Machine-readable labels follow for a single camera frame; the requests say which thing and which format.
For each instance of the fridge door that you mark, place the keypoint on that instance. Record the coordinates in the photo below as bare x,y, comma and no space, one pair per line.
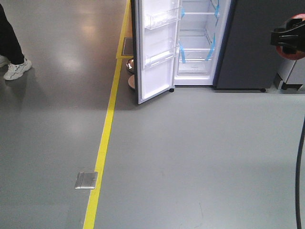
153,81

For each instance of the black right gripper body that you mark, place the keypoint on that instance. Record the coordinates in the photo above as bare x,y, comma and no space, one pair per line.
291,37

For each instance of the clear door bin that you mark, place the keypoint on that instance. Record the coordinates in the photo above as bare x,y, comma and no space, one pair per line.
154,60
154,20

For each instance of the lower clear door bin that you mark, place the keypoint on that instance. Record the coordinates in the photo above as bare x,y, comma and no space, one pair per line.
154,60

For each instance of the silver sign stand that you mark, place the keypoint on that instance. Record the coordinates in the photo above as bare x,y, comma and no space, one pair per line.
131,82

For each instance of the chrome stanchion post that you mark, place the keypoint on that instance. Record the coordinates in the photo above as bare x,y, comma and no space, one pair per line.
130,65

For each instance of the open white fridge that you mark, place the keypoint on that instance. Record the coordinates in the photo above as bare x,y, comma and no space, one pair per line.
226,43

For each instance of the red yellow apple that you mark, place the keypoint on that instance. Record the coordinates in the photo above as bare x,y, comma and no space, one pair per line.
298,55

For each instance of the middle clear door bin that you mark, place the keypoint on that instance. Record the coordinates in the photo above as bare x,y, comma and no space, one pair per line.
154,20

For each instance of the person with white sneakers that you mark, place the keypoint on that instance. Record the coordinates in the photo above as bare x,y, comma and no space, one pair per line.
10,51

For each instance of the yellow floor tape line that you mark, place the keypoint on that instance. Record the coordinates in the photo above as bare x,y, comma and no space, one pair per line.
93,201

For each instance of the metal floor plate near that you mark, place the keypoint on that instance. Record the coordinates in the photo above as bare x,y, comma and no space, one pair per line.
86,180

